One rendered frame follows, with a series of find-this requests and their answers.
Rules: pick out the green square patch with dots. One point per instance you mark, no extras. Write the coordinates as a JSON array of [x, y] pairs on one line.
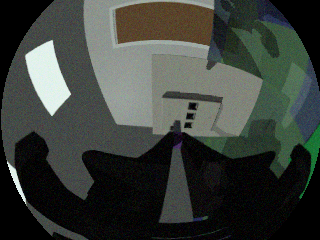
[[312, 146]]

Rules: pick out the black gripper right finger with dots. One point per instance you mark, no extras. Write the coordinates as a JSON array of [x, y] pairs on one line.
[[210, 174]]

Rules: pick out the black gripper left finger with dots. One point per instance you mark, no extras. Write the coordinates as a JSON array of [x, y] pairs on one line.
[[147, 173]]

